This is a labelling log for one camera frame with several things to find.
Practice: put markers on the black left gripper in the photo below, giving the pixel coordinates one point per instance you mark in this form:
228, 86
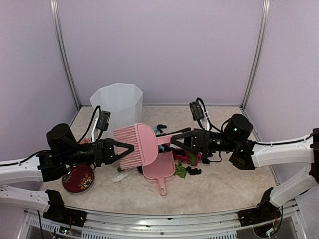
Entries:
103, 153

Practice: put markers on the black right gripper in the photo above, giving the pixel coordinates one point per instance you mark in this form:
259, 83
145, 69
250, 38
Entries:
200, 143

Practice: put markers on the pink hand brush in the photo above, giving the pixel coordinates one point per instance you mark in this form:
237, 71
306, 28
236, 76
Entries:
145, 143

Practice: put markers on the pink plastic dustpan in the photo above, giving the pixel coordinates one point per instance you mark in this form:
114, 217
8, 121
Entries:
163, 167

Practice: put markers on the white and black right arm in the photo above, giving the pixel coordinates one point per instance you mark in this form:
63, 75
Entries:
249, 155

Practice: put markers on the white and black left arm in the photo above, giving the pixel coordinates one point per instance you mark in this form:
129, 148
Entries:
50, 165

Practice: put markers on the pile of coloured paper scraps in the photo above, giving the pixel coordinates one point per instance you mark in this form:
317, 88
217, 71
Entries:
182, 155

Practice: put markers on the red patterned glass bowl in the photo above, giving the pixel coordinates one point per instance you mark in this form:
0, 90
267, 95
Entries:
85, 140

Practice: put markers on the black paper scrap right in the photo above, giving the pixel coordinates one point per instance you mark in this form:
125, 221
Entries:
193, 171

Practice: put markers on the green paper scrap near dustpan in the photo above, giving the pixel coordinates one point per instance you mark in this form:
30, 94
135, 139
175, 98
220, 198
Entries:
180, 170

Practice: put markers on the navy paper scrap far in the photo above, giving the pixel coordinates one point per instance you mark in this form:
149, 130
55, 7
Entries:
160, 128

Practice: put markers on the red floral lacquer bowl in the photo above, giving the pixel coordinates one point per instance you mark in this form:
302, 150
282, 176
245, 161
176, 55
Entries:
78, 178

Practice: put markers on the translucent white plastic bin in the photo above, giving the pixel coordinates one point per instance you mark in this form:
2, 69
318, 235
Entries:
123, 101

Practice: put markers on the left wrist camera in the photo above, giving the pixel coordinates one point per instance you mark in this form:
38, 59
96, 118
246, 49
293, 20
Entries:
100, 125

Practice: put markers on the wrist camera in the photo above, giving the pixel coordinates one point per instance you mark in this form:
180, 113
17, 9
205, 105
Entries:
199, 114
100, 125

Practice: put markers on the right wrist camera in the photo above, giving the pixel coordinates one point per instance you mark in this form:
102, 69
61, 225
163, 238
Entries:
199, 114

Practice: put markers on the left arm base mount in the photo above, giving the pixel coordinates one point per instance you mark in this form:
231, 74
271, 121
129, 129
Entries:
57, 212

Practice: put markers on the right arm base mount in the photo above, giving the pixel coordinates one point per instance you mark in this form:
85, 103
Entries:
263, 212

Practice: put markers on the aluminium front rail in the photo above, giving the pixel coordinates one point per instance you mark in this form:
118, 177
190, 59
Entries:
99, 225

